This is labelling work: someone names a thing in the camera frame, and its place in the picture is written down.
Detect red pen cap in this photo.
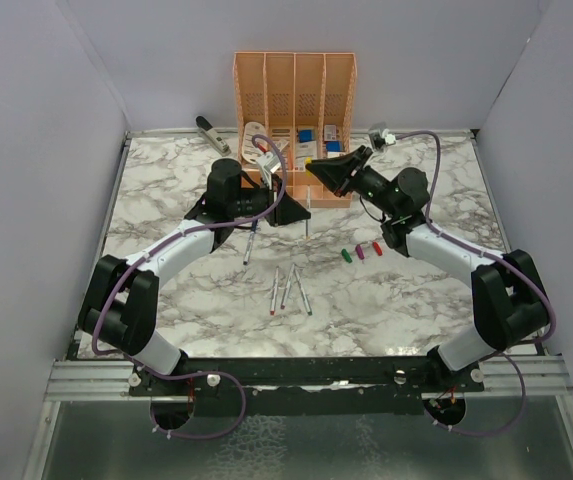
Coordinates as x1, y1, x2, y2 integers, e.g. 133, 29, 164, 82
372, 241, 383, 256

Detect green tipped white pen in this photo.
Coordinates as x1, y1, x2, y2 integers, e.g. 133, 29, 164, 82
294, 267, 313, 316

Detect white oval card pack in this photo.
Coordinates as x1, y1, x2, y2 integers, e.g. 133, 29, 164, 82
240, 121, 267, 164

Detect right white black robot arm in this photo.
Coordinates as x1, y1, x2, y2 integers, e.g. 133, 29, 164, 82
306, 146, 554, 391

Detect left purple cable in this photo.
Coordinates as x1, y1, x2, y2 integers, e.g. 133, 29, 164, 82
90, 135, 288, 441

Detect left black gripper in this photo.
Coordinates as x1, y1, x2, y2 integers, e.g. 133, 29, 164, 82
229, 174, 311, 228

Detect aluminium frame rail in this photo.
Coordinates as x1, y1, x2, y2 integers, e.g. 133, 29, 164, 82
45, 355, 573, 402

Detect large white box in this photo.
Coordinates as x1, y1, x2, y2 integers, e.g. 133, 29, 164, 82
326, 152, 347, 159

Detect green pen cap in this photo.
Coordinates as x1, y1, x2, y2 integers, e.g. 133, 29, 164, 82
341, 249, 352, 263

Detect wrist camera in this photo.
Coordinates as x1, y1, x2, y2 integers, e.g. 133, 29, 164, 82
256, 151, 281, 189
368, 123, 397, 152

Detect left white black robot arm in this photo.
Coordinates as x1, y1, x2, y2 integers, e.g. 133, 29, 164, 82
78, 154, 311, 395

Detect purple cable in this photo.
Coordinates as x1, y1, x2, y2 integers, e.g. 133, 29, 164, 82
90, 135, 288, 441
390, 130, 553, 439

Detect small white label box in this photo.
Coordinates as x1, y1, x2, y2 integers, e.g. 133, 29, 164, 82
274, 139, 289, 152

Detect black grey stapler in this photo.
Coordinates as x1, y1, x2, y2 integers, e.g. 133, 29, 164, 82
195, 115, 231, 156

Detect purple tipped white pen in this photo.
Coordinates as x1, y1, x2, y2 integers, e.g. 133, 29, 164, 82
280, 263, 296, 310

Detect blue stamp left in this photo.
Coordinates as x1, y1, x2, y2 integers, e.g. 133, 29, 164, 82
297, 129, 315, 143

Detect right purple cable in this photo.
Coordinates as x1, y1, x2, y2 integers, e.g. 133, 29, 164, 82
390, 130, 553, 439

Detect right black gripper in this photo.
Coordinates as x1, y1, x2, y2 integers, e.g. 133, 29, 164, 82
307, 146, 399, 219

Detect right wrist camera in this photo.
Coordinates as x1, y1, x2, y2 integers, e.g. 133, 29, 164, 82
368, 123, 397, 152

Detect red white small box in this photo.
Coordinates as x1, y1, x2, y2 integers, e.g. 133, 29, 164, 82
323, 124, 339, 142

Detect red tipped white pen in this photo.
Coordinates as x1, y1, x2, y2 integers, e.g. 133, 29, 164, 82
269, 266, 280, 316

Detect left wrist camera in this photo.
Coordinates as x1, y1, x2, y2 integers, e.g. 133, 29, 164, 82
256, 151, 281, 189

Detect orange plastic file organizer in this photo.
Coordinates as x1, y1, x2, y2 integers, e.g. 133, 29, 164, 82
233, 51, 357, 208

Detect purple pen cap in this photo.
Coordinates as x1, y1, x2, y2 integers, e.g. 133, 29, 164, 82
355, 244, 365, 260

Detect white paper packet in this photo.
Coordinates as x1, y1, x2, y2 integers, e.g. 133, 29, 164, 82
294, 141, 318, 171

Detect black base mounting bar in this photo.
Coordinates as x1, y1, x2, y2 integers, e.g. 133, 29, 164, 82
129, 356, 484, 417

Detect blue white pen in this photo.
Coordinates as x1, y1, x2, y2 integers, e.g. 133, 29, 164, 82
243, 229, 256, 266

